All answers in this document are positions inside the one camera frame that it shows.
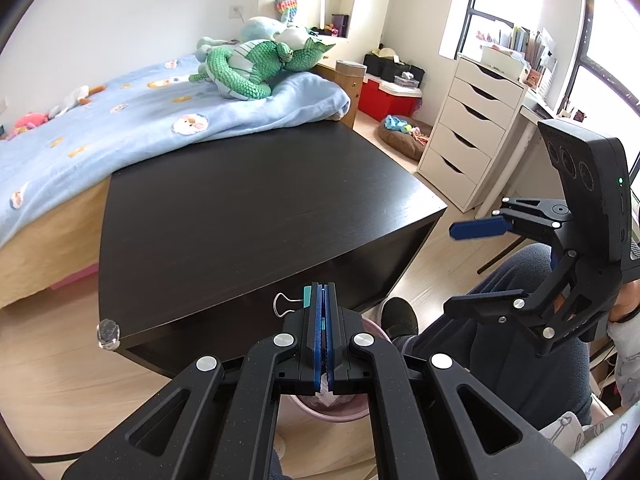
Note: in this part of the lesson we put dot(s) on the black wooden table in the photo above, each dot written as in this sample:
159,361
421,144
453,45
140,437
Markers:
204,247

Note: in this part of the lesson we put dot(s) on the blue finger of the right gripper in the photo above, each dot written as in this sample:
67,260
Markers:
479,228

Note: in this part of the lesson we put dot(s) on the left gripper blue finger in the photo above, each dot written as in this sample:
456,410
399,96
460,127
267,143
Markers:
316,329
329,304

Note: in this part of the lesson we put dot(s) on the pink plush toy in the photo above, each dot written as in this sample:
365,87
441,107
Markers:
28,122

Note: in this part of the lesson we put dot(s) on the red storage box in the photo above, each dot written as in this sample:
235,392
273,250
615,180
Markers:
379,98

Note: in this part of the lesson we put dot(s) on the light blue blanket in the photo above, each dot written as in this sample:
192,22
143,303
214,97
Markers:
140,115

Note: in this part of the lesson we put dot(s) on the rainbow knitted bag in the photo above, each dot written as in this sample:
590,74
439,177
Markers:
286,9

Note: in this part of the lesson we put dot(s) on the white drawer cabinet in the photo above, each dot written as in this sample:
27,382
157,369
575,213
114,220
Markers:
472,128

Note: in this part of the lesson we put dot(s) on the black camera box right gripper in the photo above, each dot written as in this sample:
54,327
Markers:
595,181

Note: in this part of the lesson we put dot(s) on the pink trash bin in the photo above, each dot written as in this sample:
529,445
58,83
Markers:
329,407

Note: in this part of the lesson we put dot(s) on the white goose plush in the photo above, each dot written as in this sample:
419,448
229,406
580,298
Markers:
79,96

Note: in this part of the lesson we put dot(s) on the green dragon plush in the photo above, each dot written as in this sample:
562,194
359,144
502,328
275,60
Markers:
243,71

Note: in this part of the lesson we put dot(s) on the teal binder clip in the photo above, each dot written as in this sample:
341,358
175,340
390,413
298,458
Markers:
300,304

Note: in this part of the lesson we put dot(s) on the person right hand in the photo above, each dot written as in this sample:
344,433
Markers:
626,302

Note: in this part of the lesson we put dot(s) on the brown pet bed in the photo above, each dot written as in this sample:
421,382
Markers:
404,134

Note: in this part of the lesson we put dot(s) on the light blue plush pillow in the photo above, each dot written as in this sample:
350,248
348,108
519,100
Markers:
260,27

